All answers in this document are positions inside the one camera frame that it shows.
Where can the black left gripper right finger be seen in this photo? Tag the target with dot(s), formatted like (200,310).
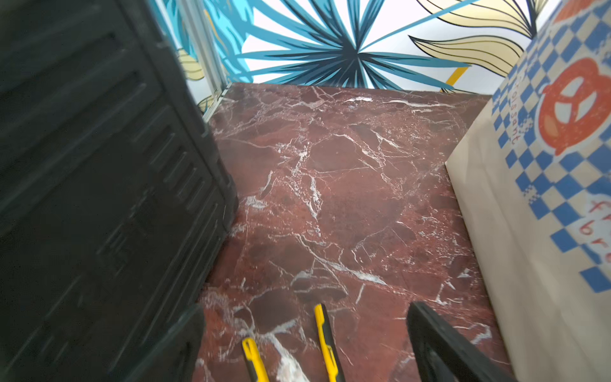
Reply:
(443,354)

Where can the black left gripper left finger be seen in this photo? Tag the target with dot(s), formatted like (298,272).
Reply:
(174,357)

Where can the blue checkered paper bag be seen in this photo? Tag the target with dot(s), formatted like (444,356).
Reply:
(532,179)

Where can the yellow black pliers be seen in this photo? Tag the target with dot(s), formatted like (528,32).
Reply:
(255,365)

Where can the black tool case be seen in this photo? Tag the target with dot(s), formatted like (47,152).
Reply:
(114,199)

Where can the left aluminium corner post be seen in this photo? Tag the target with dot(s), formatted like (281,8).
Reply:
(205,75)

